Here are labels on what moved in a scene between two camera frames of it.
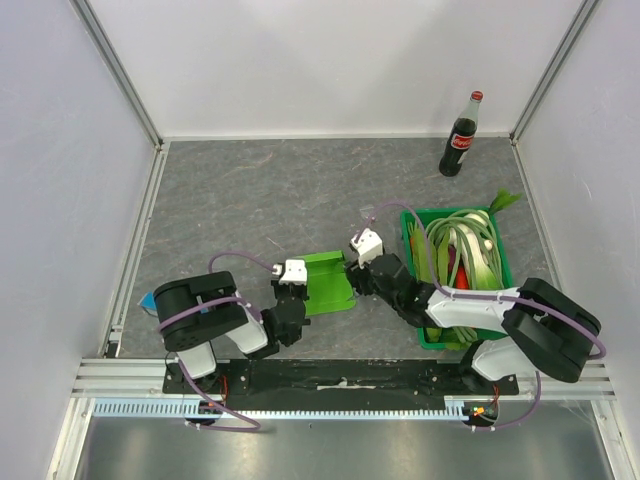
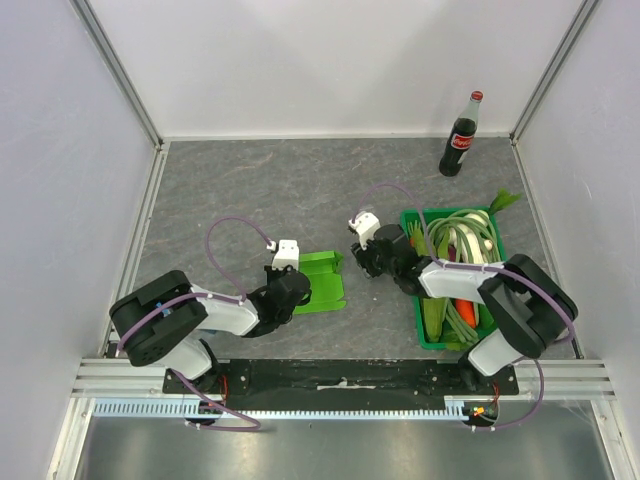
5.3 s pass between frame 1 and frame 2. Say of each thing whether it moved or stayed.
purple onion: stayed
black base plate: stayed
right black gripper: moved
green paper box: moved
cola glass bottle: stayed
